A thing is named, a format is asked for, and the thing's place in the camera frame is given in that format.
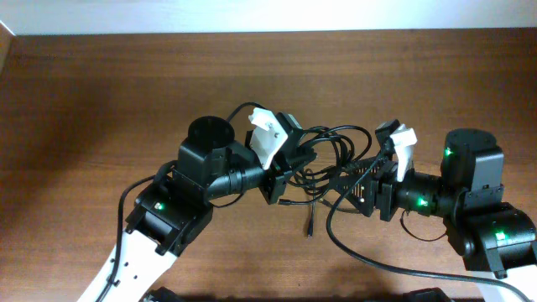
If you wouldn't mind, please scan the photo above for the black gold-plug USB cable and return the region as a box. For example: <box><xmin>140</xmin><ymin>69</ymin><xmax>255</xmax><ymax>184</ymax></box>
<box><xmin>289</xmin><ymin>124</ymin><xmax>373</xmax><ymax>196</ymax></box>

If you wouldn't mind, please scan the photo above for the black silver-plug USB cable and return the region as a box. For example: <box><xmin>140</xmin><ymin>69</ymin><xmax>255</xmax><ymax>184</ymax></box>
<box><xmin>279</xmin><ymin>167</ymin><xmax>336</xmax><ymax>239</ymax></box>

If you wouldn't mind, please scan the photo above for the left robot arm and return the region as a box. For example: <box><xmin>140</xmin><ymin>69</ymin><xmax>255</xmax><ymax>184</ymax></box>
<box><xmin>80</xmin><ymin>108</ymin><xmax>316</xmax><ymax>301</ymax></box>

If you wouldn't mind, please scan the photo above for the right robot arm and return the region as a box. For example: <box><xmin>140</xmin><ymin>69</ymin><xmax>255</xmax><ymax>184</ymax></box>
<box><xmin>331</xmin><ymin>120</ymin><xmax>536</xmax><ymax>301</ymax></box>

